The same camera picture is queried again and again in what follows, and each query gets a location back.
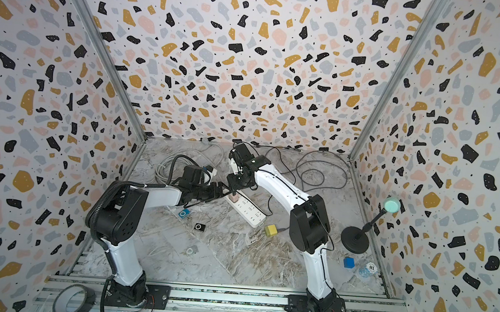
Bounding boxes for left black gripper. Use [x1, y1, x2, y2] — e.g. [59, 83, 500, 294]
[193, 179, 235, 205]

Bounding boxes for pink USB charger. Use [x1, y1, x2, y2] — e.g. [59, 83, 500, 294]
[227, 193, 241, 203]

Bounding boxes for white power strip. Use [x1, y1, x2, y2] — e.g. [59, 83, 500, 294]
[225, 191, 266, 228]

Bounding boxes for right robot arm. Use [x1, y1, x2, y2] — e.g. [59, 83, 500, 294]
[227, 143, 340, 312]

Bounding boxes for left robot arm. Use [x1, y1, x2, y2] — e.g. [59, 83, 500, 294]
[85, 154, 229, 307]

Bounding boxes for blue mp3 player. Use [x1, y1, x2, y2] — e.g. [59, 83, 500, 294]
[178, 208, 191, 219]

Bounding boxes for yellow USB charger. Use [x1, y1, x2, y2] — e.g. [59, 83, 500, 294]
[264, 225, 279, 237]

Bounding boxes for blue cube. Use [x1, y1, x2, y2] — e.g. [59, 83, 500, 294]
[343, 257, 355, 269]

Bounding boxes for clear plastic packet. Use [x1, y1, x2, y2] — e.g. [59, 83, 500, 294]
[357, 262, 378, 279]

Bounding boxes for black tape roll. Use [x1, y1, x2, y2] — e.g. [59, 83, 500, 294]
[52, 284, 96, 312]

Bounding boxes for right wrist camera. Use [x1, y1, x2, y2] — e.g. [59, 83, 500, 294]
[228, 151, 243, 174]

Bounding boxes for grey power strip cable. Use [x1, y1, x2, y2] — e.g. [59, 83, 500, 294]
[153, 136, 227, 190]

